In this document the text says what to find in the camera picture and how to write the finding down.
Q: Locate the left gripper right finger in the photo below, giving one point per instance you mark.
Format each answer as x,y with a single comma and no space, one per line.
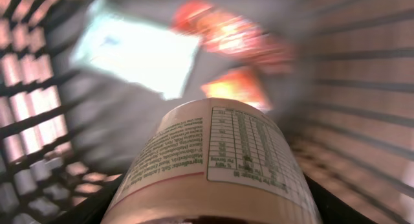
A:
332,209

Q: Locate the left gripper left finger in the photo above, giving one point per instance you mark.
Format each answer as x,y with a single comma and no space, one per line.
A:
92,210

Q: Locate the green lid seasoning jar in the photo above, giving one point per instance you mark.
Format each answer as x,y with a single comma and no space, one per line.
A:
214,161

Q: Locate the orange tissue pack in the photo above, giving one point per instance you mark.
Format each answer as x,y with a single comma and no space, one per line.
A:
241,84

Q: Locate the teal wet wipes pack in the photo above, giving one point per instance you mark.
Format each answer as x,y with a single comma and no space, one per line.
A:
135,50

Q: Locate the red chocolate bar wrapper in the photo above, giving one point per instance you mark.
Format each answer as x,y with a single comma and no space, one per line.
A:
235,36

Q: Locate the grey plastic mesh basket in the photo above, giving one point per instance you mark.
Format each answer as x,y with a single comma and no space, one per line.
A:
345,110

